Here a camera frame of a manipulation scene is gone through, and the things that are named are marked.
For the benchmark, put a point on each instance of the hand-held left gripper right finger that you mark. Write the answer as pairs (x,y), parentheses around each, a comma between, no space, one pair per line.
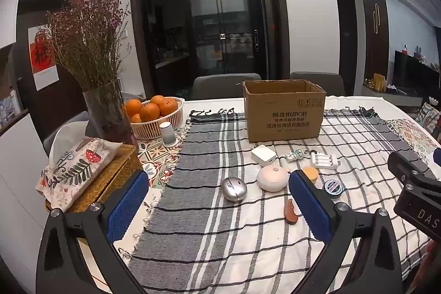
(310,208)

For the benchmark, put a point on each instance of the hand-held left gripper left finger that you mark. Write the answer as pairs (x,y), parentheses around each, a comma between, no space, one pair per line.
(127,204)

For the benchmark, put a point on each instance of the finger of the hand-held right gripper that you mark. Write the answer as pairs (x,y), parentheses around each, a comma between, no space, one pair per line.
(438,156)
(406,166)

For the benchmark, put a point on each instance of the black round tin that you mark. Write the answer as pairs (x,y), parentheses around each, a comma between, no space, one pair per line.
(331,189)

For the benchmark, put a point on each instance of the white round diffuser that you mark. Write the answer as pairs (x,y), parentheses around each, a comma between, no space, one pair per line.
(273,178)

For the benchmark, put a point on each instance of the white charger adapter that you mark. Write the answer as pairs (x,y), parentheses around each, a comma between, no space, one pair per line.
(262,155)

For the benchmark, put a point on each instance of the silver oval case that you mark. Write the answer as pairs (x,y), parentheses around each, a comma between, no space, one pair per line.
(232,190)

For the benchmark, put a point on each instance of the brown cardboard box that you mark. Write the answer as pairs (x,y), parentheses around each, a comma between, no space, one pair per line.
(282,118)

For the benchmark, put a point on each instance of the person's right hand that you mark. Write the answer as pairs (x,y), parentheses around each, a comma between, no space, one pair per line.
(432,266)

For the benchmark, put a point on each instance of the brown wooden oval piece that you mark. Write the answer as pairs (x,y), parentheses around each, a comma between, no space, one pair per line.
(292,211)

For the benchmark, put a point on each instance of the small orange round object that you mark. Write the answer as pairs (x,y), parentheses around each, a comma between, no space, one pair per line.
(311,174)

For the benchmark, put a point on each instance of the woven rattan box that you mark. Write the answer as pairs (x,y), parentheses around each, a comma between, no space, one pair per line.
(113,170)

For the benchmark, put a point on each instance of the patterned fabric item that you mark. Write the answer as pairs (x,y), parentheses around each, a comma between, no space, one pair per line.
(427,118)

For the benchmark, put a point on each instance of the white battery charger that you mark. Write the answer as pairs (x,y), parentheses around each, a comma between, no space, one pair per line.
(324,161)

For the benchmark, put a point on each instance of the floral fabric tissue cover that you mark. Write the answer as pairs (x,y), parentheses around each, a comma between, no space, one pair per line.
(72,166)

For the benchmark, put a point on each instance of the grey television cabinet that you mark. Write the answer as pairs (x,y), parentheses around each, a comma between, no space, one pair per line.
(389,96)

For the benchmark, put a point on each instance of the white plastic fruit basket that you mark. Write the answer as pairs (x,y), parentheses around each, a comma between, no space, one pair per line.
(148,129)

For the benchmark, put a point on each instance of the white cylinder cup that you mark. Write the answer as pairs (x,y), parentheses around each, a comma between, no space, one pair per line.
(168,135)

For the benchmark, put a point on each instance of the grey plaid tablecloth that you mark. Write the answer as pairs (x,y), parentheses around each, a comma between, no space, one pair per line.
(206,177)

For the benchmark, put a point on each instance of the black television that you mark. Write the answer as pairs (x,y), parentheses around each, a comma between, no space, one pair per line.
(413,73)

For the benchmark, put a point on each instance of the yellow bag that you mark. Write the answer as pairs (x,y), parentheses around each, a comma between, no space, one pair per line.
(379,82)

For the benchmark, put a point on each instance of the pile of oranges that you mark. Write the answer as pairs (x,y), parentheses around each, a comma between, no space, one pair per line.
(150,111)

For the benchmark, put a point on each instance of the dried purple flowers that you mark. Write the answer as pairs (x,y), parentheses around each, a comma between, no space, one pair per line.
(89,35)

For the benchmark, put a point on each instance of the dark glass sliding door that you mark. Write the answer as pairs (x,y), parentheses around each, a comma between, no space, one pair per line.
(206,22)

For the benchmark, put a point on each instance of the red wall calendar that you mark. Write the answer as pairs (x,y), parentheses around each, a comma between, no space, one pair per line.
(43,56)

